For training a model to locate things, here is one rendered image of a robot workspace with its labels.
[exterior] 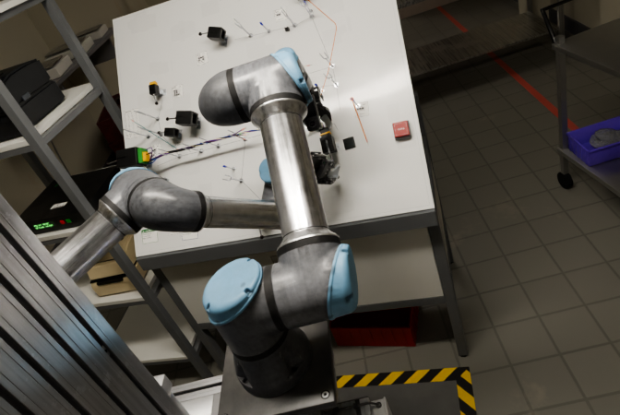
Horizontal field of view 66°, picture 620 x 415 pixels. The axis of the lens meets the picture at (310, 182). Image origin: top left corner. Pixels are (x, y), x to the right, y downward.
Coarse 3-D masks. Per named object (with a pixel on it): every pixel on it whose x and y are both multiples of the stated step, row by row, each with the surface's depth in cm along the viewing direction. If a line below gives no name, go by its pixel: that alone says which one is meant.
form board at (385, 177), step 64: (192, 0) 195; (256, 0) 186; (320, 0) 178; (384, 0) 171; (128, 64) 202; (192, 64) 193; (320, 64) 176; (384, 64) 169; (192, 128) 190; (256, 128) 182; (384, 128) 167; (256, 192) 179; (320, 192) 172; (384, 192) 165
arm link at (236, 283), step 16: (224, 272) 84; (240, 272) 82; (256, 272) 80; (208, 288) 83; (224, 288) 81; (240, 288) 79; (256, 288) 79; (208, 304) 80; (224, 304) 78; (240, 304) 77; (256, 304) 79; (272, 304) 78; (224, 320) 79; (240, 320) 79; (256, 320) 79; (272, 320) 79; (224, 336) 82; (240, 336) 81; (256, 336) 81; (272, 336) 83; (240, 352) 84; (256, 352) 83
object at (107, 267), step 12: (132, 240) 212; (108, 252) 209; (132, 252) 210; (96, 264) 208; (108, 264) 206; (96, 276) 209; (108, 276) 208; (120, 276) 207; (144, 276) 215; (96, 288) 210; (108, 288) 210; (120, 288) 209; (132, 288) 209
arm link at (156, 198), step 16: (144, 192) 104; (160, 192) 104; (176, 192) 105; (192, 192) 108; (144, 208) 103; (160, 208) 103; (176, 208) 103; (192, 208) 105; (208, 208) 108; (224, 208) 111; (240, 208) 114; (256, 208) 118; (272, 208) 121; (144, 224) 105; (160, 224) 104; (176, 224) 104; (192, 224) 106; (208, 224) 110; (224, 224) 113; (240, 224) 115; (256, 224) 118; (272, 224) 122
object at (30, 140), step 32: (32, 0) 173; (64, 32) 186; (0, 96) 153; (96, 96) 196; (32, 128) 162; (32, 160) 227; (160, 288) 212; (128, 320) 261; (160, 320) 213; (160, 352) 235; (192, 352) 226
